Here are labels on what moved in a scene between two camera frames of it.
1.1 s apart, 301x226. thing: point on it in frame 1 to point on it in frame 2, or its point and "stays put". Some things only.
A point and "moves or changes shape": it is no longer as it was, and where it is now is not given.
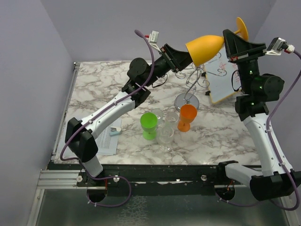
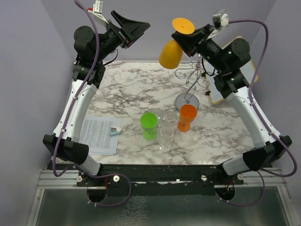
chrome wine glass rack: [191, 78] stays put
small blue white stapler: [114, 131] stays put
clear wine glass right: [171, 119] stays put
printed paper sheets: [106, 144] stays put
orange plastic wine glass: [188, 113] stays put
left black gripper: [178, 59] to [130, 31]
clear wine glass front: [165, 135] stays put
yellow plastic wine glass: [203, 48] moves or changes shape
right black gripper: [238, 50] to [189, 41]
